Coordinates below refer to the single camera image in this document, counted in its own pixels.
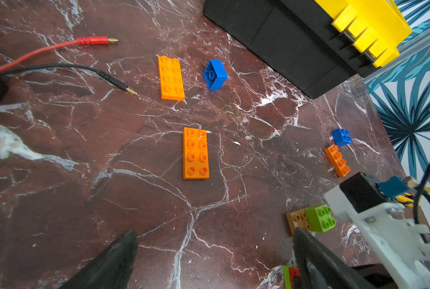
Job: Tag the orange 2x4 brick far left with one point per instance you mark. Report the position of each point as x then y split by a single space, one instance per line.
170 79

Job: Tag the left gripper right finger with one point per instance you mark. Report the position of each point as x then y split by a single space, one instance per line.
320 268

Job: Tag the orange 2x4 brick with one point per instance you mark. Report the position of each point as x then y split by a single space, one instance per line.
195 154
339 164
170 79

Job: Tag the yellow black toolbox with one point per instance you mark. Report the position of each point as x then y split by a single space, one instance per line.
316 45

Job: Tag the orange 2x4 brick centre right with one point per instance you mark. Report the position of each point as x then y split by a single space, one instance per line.
339 164

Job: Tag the green 2x4 brick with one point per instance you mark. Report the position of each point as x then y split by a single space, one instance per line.
286 275

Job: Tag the green 2x2 brick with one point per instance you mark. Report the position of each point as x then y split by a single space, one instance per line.
320 218

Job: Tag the blue 2x2 brick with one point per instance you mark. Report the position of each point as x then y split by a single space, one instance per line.
215 75
342 137

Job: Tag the yellow utility knife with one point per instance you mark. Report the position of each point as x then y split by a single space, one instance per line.
406 199

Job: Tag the red 2x2 brick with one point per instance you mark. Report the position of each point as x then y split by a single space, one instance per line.
294 273

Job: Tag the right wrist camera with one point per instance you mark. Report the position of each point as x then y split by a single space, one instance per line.
398 243

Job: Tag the tan 2x4 brick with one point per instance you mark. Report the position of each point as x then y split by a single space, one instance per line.
298 219

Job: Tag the blue 2x2 brick left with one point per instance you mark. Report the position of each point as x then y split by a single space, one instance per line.
215 75

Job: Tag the orange 2x4 brick near left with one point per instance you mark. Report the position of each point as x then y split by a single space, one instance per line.
195 154

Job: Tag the blue 2x2 brick right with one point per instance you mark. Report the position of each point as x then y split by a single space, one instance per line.
342 137

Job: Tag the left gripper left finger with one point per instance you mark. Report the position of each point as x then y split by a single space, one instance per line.
111 269

